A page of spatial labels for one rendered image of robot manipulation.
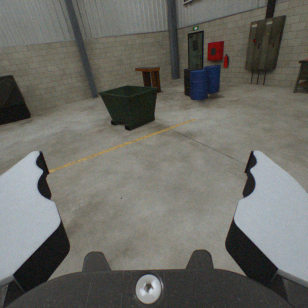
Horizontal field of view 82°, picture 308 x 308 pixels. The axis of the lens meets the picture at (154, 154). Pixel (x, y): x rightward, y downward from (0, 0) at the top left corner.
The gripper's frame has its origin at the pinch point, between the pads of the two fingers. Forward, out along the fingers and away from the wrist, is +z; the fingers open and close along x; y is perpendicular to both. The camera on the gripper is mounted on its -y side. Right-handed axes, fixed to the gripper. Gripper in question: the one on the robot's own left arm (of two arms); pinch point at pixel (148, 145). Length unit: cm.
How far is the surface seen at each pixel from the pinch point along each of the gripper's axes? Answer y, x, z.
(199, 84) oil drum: 86, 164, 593
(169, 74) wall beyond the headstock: 112, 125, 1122
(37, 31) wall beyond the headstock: -67, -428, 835
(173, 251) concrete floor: 156, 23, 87
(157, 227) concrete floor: 158, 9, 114
